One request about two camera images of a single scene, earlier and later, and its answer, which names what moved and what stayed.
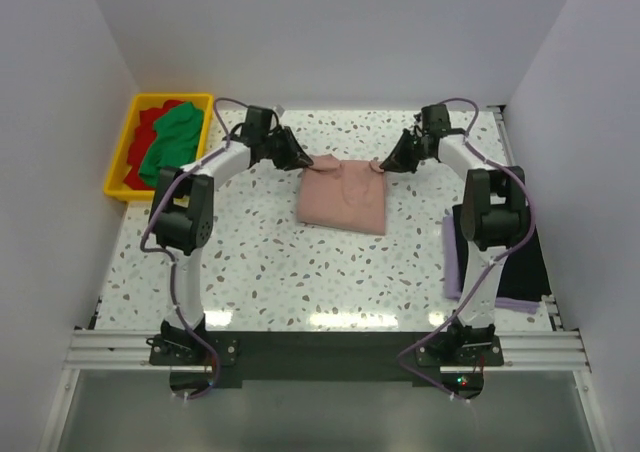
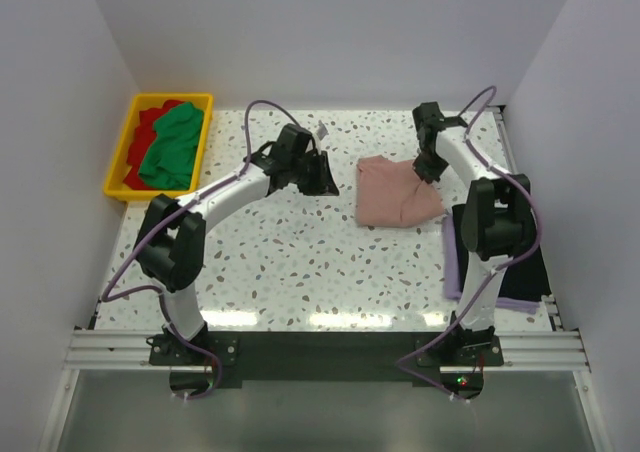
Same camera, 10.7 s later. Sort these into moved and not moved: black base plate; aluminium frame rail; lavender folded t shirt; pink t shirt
Moved: pink t shirt
Not moved: lavender folded t shirt; black base plate; aluminium frame rail
